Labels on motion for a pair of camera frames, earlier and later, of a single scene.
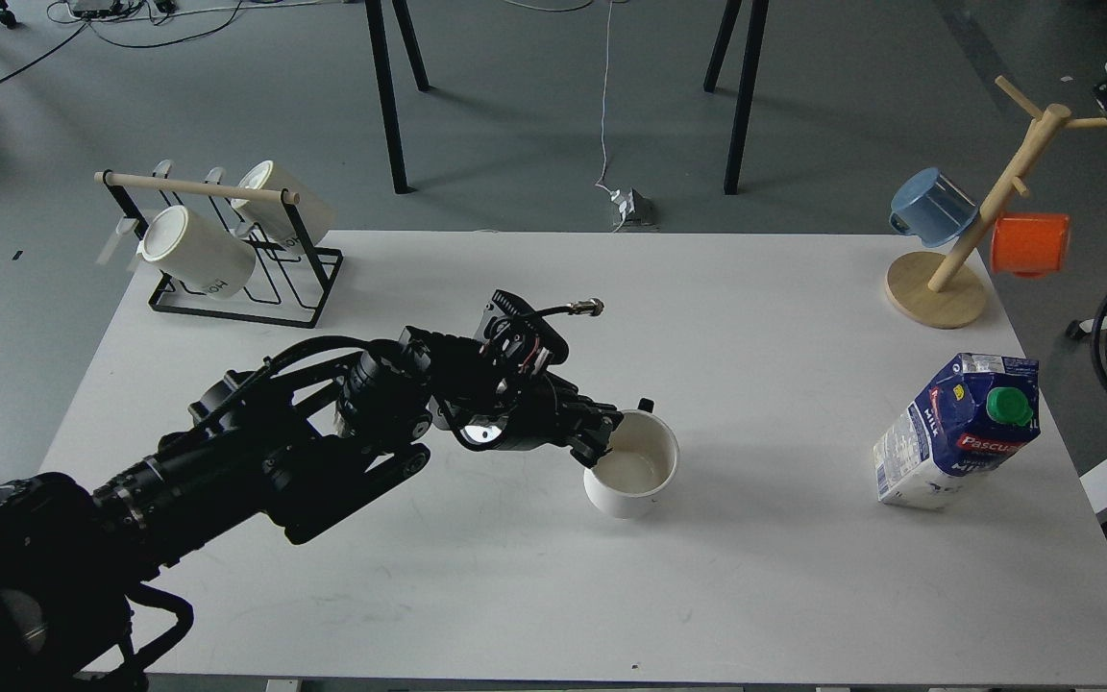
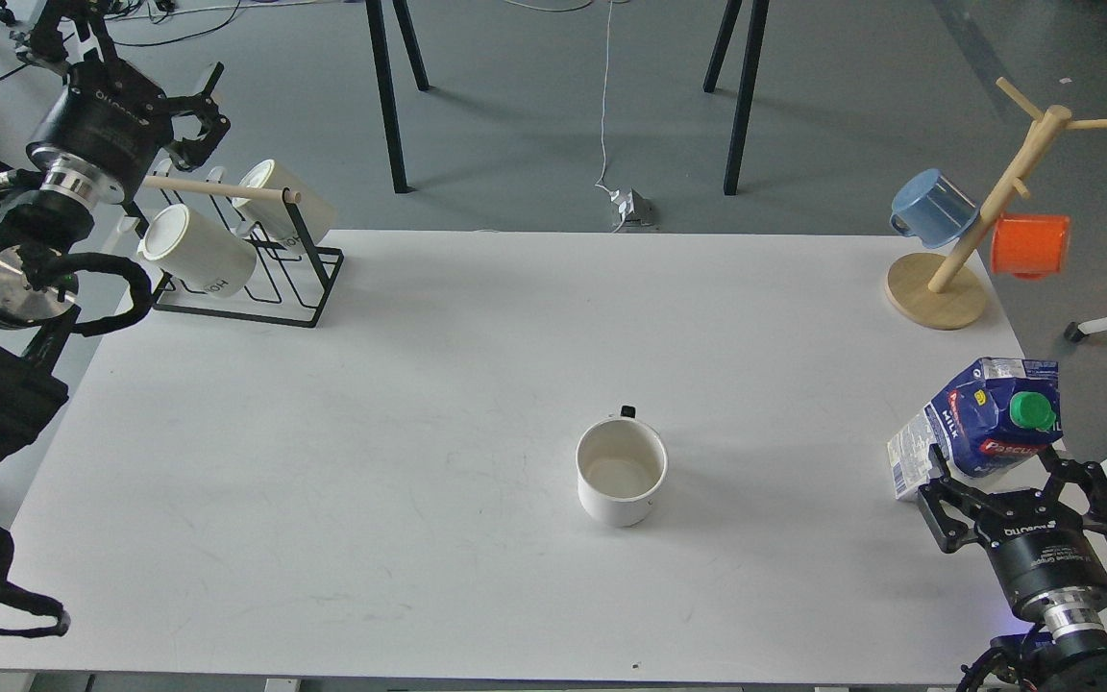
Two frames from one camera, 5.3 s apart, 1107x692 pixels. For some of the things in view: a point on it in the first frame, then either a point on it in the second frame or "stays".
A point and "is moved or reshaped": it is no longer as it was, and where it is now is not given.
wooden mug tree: [941, 290] stays
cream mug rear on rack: [311, 221] stays
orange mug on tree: [1028, 245] stays
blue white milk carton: [985, 409] is moved or reshaped
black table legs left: [380, 51] stays
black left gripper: [505, 396] to [109, 122]
